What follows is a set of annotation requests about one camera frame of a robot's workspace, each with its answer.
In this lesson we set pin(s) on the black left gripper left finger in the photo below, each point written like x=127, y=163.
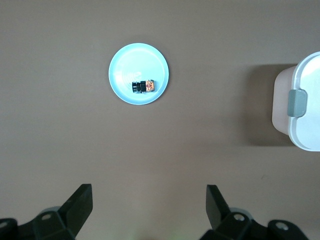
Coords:
x=75, y=207

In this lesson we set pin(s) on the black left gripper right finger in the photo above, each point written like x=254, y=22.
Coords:
x=217, y=210

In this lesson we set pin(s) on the orange and black switch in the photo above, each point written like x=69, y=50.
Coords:
x=146, y=86

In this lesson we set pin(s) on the white lidded container grey latches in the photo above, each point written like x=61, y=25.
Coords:
x=307, y=120

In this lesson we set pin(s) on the light blue round plate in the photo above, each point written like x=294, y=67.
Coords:
x=135, y=60

